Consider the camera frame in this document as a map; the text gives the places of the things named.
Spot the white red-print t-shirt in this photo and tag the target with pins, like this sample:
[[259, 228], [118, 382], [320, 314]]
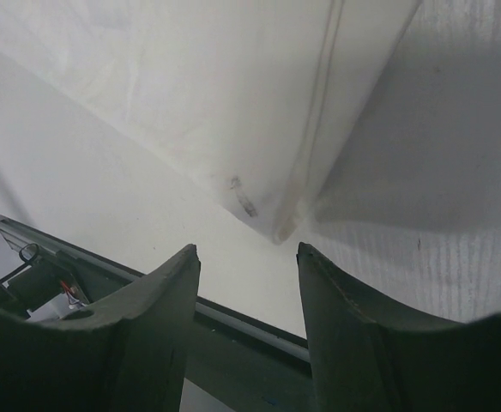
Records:
[[251, 100]]

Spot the aluminium front rail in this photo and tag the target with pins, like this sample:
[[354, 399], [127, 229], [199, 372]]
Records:
[[17, 235]]

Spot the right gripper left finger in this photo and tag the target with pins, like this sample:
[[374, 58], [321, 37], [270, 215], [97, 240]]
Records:
[[125, 352]]

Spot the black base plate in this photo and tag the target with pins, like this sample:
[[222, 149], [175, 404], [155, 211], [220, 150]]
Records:
[[245, 364]]

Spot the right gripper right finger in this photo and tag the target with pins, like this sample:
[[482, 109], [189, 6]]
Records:
[[369, 352]]

